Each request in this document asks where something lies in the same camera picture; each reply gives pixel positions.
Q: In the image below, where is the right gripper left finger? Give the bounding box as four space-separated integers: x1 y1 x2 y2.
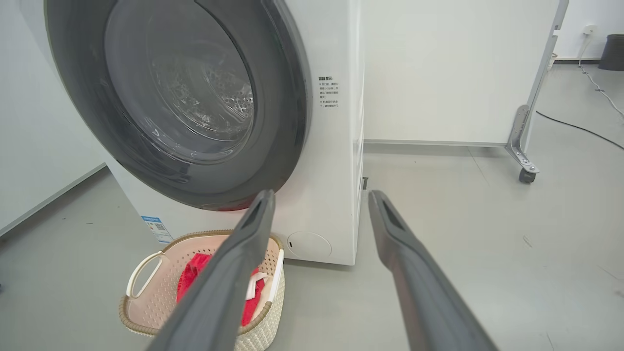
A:
146 190 276 351

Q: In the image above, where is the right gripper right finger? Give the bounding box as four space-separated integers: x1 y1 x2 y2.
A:
368 190 499 351

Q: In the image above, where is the red and white garment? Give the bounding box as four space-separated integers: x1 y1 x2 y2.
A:
176 253 266 326

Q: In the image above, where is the dark round glass washer door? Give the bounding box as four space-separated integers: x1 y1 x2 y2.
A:
44 0 312 212

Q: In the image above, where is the cream perforated laundry basket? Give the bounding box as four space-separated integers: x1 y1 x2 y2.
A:
119 230 285 351

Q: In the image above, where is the white front-load washing machine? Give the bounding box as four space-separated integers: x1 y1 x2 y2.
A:
19 0 365 266

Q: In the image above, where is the round filter cover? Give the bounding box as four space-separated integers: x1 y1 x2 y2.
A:
287 231 332 259

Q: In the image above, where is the blue energy label sticker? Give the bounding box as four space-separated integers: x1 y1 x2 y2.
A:
141 216 174 244

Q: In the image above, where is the metal cart leg with caster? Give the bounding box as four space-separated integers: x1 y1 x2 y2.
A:
505 0 569 175

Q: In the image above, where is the small black text sticker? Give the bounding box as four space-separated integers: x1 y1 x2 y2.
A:
318 76 340 109

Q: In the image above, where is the white partition panel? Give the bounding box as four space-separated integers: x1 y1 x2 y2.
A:
362 0 561 145

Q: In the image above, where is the dark grey trash bin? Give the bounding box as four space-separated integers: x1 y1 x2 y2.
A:
599 34 624 72

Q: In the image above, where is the black floor cable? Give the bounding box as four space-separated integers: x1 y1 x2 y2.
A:
536 111 624 151

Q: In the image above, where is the white power cable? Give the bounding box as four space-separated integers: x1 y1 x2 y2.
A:
578 33 624 117

